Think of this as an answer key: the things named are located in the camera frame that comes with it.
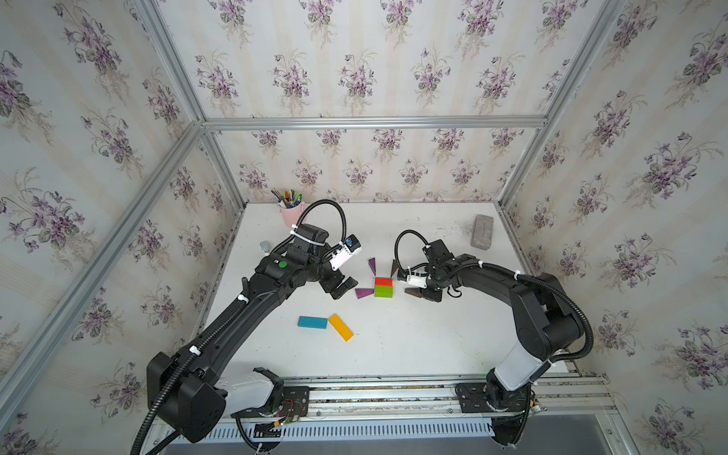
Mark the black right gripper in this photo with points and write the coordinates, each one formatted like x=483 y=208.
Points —
x=434 y=295

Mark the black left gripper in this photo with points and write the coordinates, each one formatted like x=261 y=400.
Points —
x=330 y=285

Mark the red rectangular block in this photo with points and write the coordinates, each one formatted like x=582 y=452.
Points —
x=383 y=282

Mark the green rectangular block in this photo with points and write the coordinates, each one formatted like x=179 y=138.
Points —
x=384 y=292

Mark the yellow rectangular block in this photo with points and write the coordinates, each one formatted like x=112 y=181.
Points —
x=342 y=329

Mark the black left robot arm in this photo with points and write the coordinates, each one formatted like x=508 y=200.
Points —
x=182 y=388

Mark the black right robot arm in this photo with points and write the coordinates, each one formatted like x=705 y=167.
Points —
x=549 y=325

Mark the teal rectangular block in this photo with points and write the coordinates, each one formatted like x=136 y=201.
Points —
x=313 y=323

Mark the grey rectangular stone block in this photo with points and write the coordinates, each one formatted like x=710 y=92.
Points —
x=482 y=232

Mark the pink pen cup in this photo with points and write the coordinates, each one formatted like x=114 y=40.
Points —
x=291 y=216

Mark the colourful pens bundle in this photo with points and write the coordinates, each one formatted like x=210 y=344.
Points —
x=288 y=199

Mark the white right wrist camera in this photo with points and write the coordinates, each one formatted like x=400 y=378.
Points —
x=413 y=278

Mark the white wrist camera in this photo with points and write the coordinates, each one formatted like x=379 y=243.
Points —
x=345 y=251
x=413 y=278

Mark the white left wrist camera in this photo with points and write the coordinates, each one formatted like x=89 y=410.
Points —
x=345 y=251

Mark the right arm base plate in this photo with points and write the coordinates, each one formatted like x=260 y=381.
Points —
x=490 y=397

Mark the aluminium mounting rail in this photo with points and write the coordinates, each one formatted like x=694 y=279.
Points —
x=427 y=396

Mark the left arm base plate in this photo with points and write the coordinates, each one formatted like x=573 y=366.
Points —
x=288 y=404

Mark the white slotted cable duct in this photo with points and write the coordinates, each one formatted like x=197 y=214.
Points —
x=366 y=430

